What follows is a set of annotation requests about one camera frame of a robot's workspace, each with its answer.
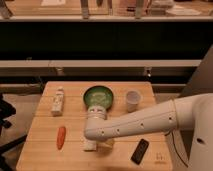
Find white sponge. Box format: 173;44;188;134
83;139;97;151

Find white plastic cup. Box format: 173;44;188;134
126;90;141;112

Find white tube bottle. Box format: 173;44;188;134
51;87;64;116

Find orange carrot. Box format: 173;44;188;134
57;126;66;150

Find black office chair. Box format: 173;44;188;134
0;93;28;171

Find black cable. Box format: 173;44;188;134
165;131;191;171

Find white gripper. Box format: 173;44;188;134
87;106;115;148

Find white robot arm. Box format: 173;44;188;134
84;93;213;171

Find green bowl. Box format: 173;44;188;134
83;85;114;109

